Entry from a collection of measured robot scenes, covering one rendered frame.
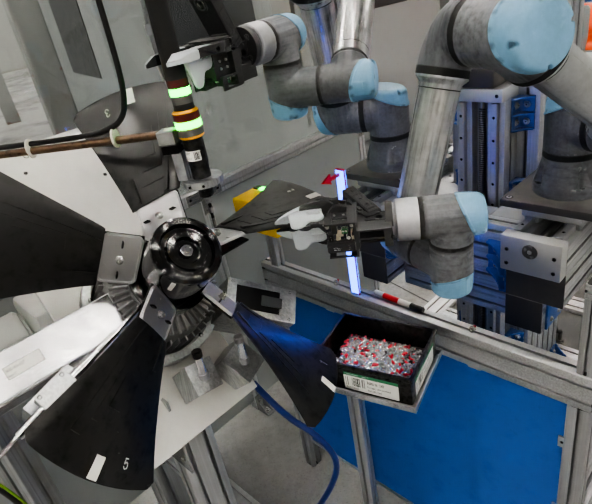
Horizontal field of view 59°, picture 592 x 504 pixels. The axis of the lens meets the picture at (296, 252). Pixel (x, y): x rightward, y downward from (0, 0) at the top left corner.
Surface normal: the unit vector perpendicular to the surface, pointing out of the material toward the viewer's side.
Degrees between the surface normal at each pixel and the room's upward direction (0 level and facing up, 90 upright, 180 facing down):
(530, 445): 90
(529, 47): 85
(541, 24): 85
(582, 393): 90
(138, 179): 54
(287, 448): 0
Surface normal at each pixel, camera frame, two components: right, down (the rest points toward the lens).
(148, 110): -0.09, -0.28
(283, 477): -0.16, -0.87
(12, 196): 0.33, 0.12
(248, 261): 0.71, 0.22
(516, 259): -0.69, 0.44
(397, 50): 0.55, 0.32
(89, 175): 0.44, -0.39
